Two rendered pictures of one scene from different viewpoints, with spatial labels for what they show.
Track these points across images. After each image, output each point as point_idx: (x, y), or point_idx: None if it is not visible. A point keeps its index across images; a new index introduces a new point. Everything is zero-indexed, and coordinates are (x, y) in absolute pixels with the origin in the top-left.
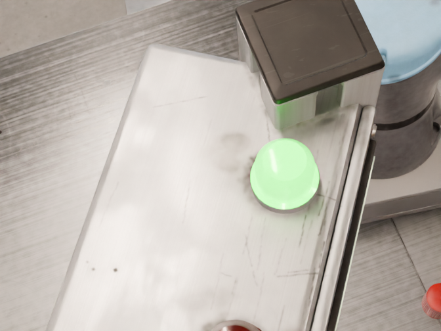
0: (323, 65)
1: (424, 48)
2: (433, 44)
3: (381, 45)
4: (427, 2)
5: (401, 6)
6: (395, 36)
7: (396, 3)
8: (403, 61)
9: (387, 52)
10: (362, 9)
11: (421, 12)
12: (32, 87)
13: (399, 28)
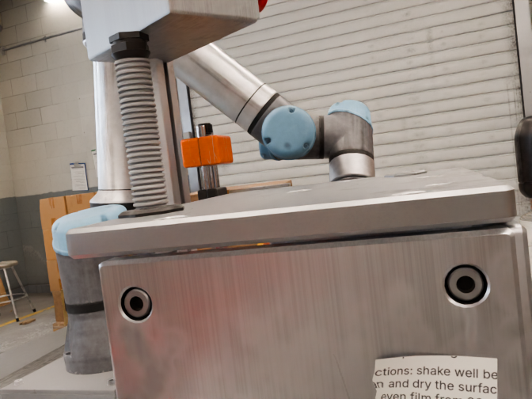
0: None
1: (122, 210)
2: (124, 210)
3: (100, 214)
4: (105, 207)
5: (94, 211)
6: (103, 212)
7: (90, 212)
8: (116, 217)
9: (105, 215)
10: (75, 218)
11: (106, 208)
12: None
13: (102, 211)
